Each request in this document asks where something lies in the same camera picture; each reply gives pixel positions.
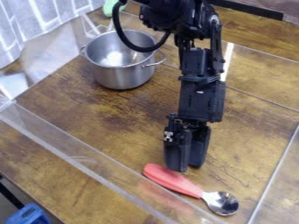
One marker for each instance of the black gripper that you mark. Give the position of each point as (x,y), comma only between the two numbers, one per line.
(200,107)

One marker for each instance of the pink handled metal spoon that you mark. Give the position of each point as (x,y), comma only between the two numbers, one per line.
(220,202)

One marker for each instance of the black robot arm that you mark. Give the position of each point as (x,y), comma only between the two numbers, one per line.
(192,21)

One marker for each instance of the stainless steel pot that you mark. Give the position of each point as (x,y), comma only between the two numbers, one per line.
(118,67)

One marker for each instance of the clear acrylic barrier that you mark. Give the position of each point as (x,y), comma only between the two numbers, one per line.
(141,192)

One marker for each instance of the black bar on table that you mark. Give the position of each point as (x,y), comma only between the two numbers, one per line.
(253,10)

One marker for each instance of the blue plastic crate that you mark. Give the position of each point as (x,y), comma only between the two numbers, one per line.
(30,214)

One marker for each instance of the green textured object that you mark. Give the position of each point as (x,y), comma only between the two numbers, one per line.
(108,6)

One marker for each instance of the white patterned curtain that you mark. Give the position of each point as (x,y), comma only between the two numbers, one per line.
(28,18)

